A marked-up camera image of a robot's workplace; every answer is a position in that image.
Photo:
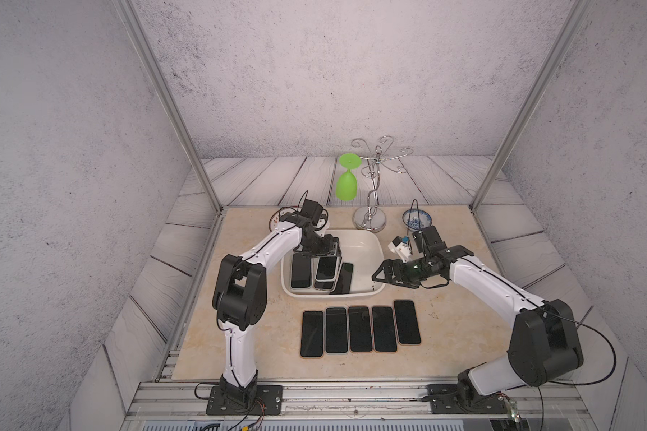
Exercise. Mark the green plastic wine glass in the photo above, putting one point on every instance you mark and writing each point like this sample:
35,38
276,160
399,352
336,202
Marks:
347,185

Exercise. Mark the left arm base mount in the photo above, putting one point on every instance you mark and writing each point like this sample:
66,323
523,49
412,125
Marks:
229,400

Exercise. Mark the blue white porcelain bowl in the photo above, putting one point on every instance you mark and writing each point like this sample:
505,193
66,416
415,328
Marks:
416,219

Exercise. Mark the pink case phone leftmost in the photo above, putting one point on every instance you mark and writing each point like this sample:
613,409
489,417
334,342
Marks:
344,281

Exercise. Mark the metal glass rack stand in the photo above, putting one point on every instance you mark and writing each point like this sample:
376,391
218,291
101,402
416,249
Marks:
371,217

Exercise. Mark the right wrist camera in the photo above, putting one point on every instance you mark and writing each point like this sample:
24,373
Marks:
401,246

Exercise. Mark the blue purple case phone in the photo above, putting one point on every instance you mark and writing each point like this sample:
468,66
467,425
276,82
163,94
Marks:
327,268

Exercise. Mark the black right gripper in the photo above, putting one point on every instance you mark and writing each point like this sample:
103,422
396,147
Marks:
387,265

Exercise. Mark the pale pink case phone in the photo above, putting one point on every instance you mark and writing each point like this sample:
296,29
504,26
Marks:
408,330

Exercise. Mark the white plastic storage box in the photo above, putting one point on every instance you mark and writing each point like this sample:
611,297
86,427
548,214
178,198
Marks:
360,248

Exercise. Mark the black phone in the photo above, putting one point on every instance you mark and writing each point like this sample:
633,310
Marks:
312,334

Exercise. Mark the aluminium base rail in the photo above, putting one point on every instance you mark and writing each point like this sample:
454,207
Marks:
386,404

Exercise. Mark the light green case phone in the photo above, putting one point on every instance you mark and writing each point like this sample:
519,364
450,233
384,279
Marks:
336,330

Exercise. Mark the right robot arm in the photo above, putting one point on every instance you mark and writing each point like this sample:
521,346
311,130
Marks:
544,343

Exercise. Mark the pink case phone front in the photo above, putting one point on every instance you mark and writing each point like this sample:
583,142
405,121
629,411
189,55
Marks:
383,320

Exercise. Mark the mint green case phone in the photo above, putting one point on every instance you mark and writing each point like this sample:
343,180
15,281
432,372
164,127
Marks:
301,271

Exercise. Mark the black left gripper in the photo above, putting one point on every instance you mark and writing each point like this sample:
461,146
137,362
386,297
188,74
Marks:
330,248

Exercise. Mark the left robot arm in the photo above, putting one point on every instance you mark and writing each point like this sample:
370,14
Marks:
240,295

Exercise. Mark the pink case phone behind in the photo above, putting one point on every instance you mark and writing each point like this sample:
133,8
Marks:
360,329

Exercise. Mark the orange patterned round plate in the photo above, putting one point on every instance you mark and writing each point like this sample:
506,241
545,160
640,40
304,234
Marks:
275,218

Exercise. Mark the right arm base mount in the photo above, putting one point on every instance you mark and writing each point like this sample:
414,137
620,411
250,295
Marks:
463,399

